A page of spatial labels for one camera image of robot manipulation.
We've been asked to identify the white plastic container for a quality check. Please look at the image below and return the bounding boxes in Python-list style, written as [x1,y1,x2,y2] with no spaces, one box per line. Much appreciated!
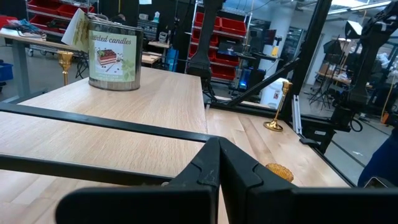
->
[259,77,290,110]

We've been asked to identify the desk with grey legs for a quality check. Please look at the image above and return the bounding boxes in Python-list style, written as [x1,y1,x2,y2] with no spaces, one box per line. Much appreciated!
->
[0,27,78,105]

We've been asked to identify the amber ribbed glass candle holder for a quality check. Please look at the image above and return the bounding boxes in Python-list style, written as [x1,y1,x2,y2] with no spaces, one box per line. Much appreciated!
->
[265,162,295,184]

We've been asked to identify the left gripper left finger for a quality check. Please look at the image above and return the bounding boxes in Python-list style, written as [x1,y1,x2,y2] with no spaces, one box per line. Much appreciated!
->
[55,136,220,224]

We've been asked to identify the red storage bin rack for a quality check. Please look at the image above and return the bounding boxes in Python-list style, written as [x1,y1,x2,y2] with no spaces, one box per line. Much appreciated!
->
[192,12,249,82]
[26,0,94,35]

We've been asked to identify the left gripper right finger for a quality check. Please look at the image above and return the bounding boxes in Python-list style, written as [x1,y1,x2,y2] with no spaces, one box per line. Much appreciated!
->
[219,138,398,224]

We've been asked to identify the tall brass candlestick holder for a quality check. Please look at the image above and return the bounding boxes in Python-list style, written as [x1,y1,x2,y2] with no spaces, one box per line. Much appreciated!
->
[263,81,294,133]
[57,50,75,86]

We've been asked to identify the metal scented candle tin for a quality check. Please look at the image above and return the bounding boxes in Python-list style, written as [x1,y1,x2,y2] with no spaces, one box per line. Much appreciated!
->
[61,8,144,92]

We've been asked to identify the blue plastic bin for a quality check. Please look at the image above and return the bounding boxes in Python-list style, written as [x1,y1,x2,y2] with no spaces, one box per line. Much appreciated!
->
[0,62,14,83]

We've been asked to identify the person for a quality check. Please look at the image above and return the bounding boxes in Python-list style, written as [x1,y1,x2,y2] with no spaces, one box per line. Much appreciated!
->
[357,127,398,189]

